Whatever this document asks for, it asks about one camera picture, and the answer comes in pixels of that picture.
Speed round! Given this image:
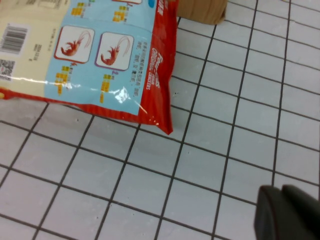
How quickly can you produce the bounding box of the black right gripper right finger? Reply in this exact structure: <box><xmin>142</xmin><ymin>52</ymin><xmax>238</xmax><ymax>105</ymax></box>
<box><xmin>281</xmin><ymin>184</ymin><xmax>320</xmax><ymax>240</ymax></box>

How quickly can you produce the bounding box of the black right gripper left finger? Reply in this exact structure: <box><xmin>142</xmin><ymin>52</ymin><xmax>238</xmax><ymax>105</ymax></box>
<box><xmin>254</xmin><ymin>185</ymin><xmax>301</xmax><ymax>240</ymax></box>

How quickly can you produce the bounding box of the white grid-lined mat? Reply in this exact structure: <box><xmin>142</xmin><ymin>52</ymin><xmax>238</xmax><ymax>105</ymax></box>
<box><xmin>0</xmin><ymin>0</ymin><xmax>320</xmax><ymax>240</ymax></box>

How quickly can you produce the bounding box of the shrimp cracker snack bag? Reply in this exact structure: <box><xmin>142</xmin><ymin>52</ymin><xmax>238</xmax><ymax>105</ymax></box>
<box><xmin>0</xmin><ymin>0</ymin><xmax>178</xmax><ymax>136</ymax></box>

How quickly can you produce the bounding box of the plain brown cardboard box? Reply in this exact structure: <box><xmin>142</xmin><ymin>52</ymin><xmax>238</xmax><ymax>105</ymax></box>
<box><xmin>176</xmin><ymin>0</ymin><xmax>227</xmax><ymax>26</ymax></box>

